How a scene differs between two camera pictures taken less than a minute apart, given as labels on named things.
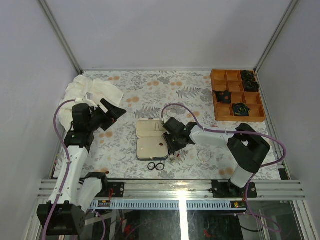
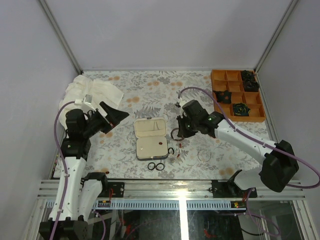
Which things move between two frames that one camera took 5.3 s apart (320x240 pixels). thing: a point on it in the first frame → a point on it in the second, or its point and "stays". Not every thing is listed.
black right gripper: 172,147 → 182,132
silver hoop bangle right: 202,161 stays
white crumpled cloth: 78,87 stays
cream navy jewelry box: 151,140 stays
